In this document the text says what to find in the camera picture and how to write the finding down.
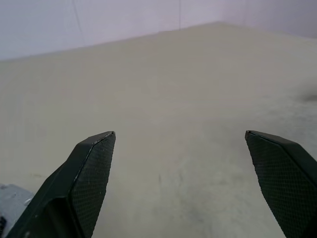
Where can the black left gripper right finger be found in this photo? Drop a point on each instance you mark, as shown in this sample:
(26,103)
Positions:
(287,178)

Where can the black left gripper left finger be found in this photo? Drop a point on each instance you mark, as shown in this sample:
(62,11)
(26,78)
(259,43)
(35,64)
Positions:
(84,181)

